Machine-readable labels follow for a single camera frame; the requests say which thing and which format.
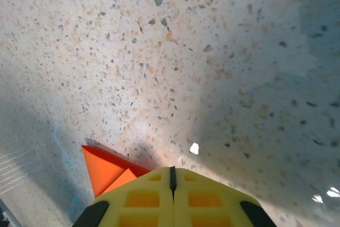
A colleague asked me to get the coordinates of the orange paper sheet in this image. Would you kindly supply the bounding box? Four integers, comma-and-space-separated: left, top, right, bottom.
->
81, 141, 152, 199

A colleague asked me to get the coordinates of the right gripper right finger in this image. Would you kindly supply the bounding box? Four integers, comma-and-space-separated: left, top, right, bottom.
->
172, 166, 277, 227

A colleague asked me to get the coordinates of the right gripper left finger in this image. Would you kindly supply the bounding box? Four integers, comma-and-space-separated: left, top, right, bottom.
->
72, 166, 175, 227

